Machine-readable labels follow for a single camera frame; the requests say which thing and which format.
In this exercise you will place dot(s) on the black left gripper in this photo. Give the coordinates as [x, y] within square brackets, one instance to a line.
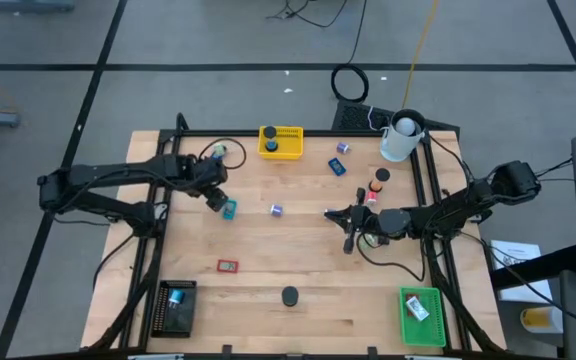
[203, 172]

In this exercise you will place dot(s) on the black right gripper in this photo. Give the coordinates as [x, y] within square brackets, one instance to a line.
[383, 222]

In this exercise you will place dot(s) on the green USB wall charger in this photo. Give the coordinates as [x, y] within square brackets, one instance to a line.
[219, 148]
[368, 243]

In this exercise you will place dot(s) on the pink USB wall charger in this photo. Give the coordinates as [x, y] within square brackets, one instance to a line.
[371, 198]

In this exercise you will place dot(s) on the orange sand hourglass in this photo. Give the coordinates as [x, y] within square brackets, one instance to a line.
[382, 175]

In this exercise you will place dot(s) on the jar with blue contents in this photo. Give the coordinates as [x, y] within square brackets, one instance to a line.
[270, 132]

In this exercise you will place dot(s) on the white digital timer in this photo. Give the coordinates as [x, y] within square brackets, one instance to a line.
[418, 310]

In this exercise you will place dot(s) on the blue USB wall charger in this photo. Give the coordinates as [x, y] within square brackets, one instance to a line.
[175, 298]

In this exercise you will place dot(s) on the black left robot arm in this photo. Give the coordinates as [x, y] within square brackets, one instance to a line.
[118, 172]

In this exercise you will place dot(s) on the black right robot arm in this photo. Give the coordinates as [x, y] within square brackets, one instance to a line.
[468, 200]

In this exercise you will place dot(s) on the yellow plastic basket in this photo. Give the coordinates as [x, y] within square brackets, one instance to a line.
[290, 145]

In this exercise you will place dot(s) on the white sand hourglass black caps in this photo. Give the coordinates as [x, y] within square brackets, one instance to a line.
[290, 296]

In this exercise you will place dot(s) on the black perforated box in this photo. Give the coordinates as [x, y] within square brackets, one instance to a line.
[355, 117]

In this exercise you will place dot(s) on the white ball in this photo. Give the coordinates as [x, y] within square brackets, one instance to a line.
[405, 126]

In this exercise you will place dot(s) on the green plastic basket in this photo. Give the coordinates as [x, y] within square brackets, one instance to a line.
[425, 332]

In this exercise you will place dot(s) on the black plastic basket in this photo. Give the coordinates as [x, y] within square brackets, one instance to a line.
[183, 320]

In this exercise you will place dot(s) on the white paper booklet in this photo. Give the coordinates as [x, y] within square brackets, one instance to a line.
[513, 250]

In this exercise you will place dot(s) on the yellow white cup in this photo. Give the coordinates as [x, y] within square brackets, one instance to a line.
[538, 320]

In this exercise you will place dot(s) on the black aluminium table frame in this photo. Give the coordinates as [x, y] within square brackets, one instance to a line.
[208, 133]

